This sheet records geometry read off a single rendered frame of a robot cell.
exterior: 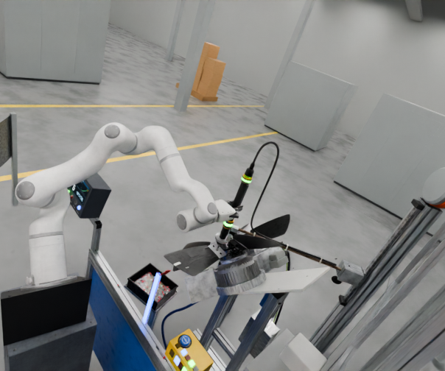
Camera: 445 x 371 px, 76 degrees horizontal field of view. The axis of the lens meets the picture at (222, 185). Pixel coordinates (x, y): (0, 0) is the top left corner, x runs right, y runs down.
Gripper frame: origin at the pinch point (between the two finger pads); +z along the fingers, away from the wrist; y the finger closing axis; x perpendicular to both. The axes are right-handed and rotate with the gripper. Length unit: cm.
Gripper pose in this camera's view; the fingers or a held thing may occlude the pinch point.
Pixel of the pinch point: (235, 205)
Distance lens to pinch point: 132.2
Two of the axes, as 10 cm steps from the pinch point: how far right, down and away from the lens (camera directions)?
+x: 3.1, -8.3, -4.7
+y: 6.6, 5.4, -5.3
